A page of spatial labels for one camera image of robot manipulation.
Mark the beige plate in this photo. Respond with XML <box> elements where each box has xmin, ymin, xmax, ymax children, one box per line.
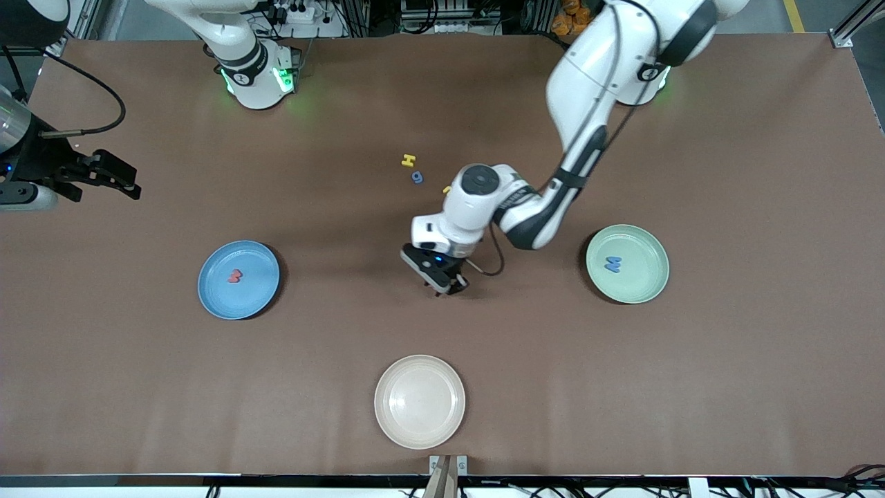
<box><xmin>373</xmin><ymin>354</ymin><xmax>467</xmax><ymax>451</ymax></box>

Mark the white multi-socket strip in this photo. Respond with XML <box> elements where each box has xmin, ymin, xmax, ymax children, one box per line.
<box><xmin>265</xmin><ymin>2</ymin><xmax>317</xmax><ymax>25</ymax></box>

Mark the green plate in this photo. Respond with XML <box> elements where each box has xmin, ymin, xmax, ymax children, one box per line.
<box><xmin>585</xmin><ymin>223</ymin><xmax>671</xmax><ymax>305</ymax></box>

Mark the red black cable bundle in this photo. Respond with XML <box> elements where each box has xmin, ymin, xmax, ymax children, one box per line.
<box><xmin>816</xmin><ymin>463</ymin><xmax>885</xmax><ymax>495</ymax></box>

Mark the bag of orange items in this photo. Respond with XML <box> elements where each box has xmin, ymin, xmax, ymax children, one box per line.
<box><xmin>551</xmin><ymin>0</ymin><xmax>595</xmax><ymax>37</ymax></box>

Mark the brown table cover sheet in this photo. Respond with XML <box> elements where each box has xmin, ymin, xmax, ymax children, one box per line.
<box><xmin>0</xmin><ymin>33</ymin><xmax>885</xmax><ymax>479</ymax></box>

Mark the white electronics box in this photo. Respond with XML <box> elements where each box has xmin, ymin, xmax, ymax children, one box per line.
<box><xmin>400</xmin><ymin>0</ymin><xmax>502</xmax><ymax>35</ymax></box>

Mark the aluminium frame profile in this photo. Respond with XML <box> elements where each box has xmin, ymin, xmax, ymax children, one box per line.
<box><xmin>41</xmin><ymin>0</ymin><xmax>111</xmax><ymax>57</ymax></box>
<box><xmin>830</xmin><ymin>0</ymin><xmax>885</xmax><ymax>49</ymax></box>

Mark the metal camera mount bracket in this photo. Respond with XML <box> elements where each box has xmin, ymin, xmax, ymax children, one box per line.
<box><xmin>423</xmin><ymin>454</ymin><xmax>469</xmax><ymax>498</ymax></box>

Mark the blue plate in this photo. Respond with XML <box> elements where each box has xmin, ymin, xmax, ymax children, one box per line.
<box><xmin>197</xmin><ymin>239</ymin><xmax>281</xmax><ymax>321</ymax></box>

